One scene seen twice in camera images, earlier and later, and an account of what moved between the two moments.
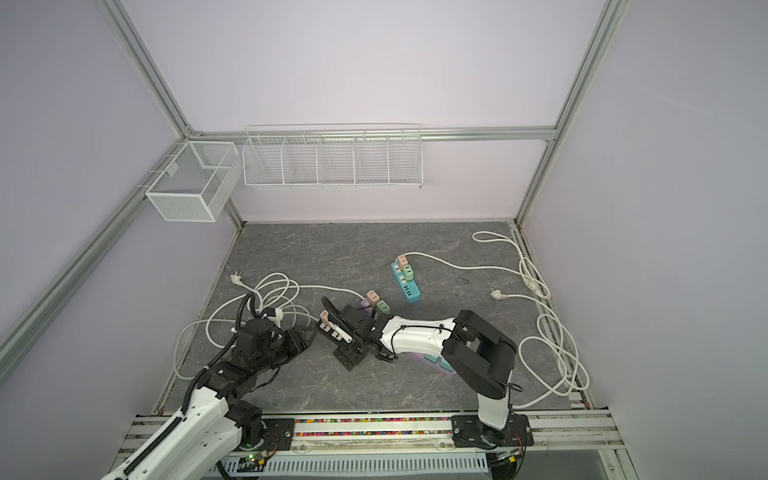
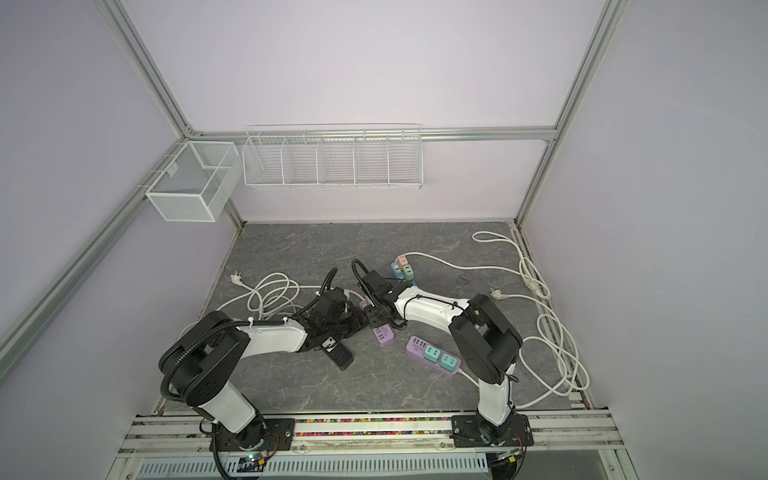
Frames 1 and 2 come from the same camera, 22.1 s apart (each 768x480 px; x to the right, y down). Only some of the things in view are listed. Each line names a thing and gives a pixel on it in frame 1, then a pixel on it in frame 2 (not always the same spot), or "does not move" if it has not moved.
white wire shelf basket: x=340 y=156 does not move
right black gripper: x=346 y=356 to x=373 y=321
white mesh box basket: x=198 y=184 does not move
